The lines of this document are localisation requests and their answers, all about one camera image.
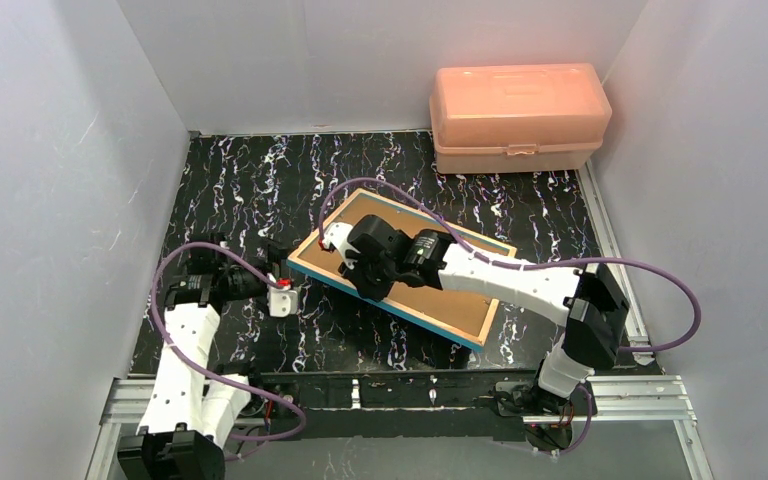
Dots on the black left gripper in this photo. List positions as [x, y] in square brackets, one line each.
[267, 263]

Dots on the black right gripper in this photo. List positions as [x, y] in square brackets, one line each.
[363, 279]

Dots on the blue wooden picture frame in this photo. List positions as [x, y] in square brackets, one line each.
[384, 301]

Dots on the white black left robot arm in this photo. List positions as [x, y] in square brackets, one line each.
[192, 410]

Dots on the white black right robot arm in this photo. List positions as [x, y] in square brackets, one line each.
[586, 301]

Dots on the orange translucent plastic box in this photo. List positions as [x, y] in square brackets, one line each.
[517, 118]

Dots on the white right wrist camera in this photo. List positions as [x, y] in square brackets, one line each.
[336, 239]

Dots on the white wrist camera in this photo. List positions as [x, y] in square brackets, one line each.
[336, 239]
[282, 299]

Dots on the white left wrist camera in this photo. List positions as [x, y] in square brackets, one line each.
[282, 299]

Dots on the aluminium rail base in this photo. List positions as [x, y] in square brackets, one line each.
[416, 404]

